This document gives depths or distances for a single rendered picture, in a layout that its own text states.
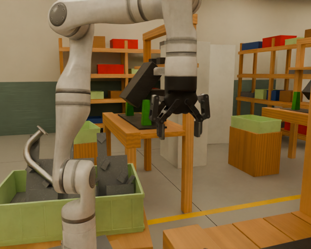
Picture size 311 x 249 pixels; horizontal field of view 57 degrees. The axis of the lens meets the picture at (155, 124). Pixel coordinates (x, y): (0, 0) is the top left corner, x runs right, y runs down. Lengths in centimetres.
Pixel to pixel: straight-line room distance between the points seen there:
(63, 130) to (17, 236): 63
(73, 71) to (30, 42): 666
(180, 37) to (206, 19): 788
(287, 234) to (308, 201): 21
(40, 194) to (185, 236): 70
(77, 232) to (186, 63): 52
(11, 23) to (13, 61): 82
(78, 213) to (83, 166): 12
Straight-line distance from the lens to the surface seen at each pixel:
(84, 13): 77
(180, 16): 65
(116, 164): 145
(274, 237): 116
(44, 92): 742
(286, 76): 653
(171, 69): 65
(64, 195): 146
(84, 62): 82
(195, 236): 106
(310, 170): 130
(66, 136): 79
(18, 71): 745
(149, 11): 69
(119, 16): 73
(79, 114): 78
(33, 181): 150
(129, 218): 125
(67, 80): 79
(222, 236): 111
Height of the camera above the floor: 145
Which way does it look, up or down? 10 degrees down
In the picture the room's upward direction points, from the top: straight up
